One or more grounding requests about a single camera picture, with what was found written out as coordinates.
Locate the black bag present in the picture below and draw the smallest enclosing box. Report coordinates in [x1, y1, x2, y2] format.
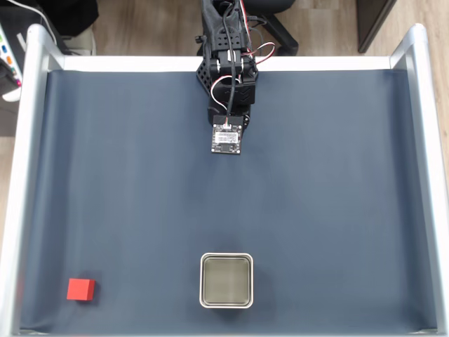
[33, 0, 100, 40]

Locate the dark blue mat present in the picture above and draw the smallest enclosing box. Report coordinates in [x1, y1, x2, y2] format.
[19, 68, 439, 334]

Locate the black camera circuit board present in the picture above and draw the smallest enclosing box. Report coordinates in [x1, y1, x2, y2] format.
[210, 121, 244, 157]

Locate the black office chair base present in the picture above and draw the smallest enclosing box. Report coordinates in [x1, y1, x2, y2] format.
[241, 0, 300, 56]

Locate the dark cabinet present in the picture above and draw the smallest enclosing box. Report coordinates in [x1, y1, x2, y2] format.
[356, 0, 400, 54]

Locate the white metal table frame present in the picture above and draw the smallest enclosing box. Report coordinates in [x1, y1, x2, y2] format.
[0, 22, 449, 337]

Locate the square metal container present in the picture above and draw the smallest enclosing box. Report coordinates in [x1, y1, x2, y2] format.
[199, 252, 254, 310]

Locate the white device with coloured buttons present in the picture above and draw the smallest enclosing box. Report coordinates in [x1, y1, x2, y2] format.
[0, 24, 24, 103]

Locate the red white servo cable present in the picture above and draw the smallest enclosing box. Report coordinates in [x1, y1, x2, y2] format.
[249, 41, 277, 65]

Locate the black camera cable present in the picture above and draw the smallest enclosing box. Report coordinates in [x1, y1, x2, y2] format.
[222, 0, 236, 124]

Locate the white box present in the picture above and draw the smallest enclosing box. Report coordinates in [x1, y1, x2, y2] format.
[62, 29, 98, 56]

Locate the red cube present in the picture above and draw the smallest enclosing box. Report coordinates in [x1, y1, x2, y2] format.
[66, 278, 97, 302]

